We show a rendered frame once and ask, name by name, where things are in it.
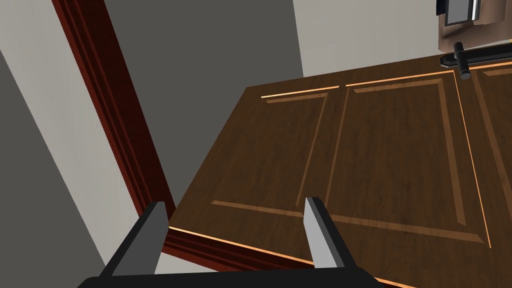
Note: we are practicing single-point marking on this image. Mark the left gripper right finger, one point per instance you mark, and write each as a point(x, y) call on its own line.
point(324, 236)

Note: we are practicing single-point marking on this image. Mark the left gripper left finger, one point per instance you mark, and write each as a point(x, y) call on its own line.
point(140, 244)

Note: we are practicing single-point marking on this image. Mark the brown panelled wooden door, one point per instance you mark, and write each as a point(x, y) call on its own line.
point(380, 160)

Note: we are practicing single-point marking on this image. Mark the brown cabinet with dark appliance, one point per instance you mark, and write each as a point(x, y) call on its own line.
point(468, 22)

